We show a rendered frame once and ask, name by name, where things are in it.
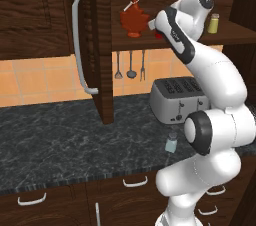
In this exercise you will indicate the clear grey-capped shaker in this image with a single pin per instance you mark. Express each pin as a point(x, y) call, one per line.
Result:
point(171, 144)

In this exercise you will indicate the dark wood drawer front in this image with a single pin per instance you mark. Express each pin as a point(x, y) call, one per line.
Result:
point(230, 193)
point(130, 191)
point(50, 208)

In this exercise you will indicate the hanging grey spatula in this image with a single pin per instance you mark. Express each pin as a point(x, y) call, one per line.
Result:
point(118, 74)

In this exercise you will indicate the hanging grey fork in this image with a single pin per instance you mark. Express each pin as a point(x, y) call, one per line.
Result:
point(142, 73)

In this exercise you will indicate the dark wood cabinet shelf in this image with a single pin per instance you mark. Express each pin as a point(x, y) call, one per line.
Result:
point(230, 35)

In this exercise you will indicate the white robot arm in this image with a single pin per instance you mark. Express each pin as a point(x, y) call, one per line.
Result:
point(216, 76)

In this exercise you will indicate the silver four-slot toaster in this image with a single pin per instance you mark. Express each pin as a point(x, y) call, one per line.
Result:
point(173, 101)

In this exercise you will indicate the hanging grey ladle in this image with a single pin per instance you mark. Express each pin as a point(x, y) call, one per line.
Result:
point(131, 73)

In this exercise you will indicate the dark wood cabinet door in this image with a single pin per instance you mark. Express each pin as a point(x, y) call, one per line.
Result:
point(245, 6)
point(102, 46)
point(33, 13)

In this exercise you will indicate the yellow shaker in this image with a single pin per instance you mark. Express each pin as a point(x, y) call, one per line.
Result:
point(213, 25)

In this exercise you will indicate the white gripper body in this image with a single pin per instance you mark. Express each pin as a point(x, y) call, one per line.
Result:
point(152, 25)

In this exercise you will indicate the maple leaf syrup bottle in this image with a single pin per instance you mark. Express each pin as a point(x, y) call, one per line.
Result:
point(134, 20)

